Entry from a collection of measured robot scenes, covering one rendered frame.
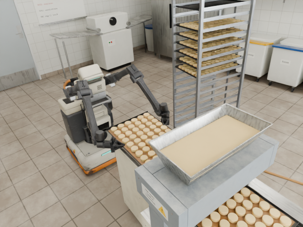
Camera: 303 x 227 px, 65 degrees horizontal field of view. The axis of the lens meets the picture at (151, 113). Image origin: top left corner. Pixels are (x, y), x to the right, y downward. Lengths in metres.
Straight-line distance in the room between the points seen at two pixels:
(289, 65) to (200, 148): 3.68
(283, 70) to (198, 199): 3.90
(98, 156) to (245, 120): 1.82
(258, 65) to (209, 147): 3.84
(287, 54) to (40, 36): 4.86
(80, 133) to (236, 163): 2.05
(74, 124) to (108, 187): 0.80
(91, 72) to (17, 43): 3.62
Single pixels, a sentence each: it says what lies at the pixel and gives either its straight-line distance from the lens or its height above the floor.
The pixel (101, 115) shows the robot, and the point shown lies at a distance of 2.61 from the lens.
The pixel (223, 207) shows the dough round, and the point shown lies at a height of 0.92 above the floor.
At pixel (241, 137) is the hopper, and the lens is 1.27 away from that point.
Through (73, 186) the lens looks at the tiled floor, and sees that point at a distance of 2.89.
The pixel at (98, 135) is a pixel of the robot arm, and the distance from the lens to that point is 1.71.
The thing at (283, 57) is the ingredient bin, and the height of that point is 0.59.
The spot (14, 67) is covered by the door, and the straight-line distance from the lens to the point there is 5.87.
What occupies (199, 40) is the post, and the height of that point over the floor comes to 1.43.
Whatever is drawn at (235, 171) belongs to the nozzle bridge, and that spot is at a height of 1.18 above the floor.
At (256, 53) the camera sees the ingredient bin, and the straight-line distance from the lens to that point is 4.87.
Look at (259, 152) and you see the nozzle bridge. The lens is 1.34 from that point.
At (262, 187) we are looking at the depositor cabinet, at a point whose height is 0.84.
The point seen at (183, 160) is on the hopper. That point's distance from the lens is 1.10.
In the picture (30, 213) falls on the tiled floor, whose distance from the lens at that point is 2.84.
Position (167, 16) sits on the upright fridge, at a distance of 5.69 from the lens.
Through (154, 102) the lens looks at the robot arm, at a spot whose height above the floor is 1.02.
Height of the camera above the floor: 2.01
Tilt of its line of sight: 31 degrees down
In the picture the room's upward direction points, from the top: 4 degrees counter-clockwise
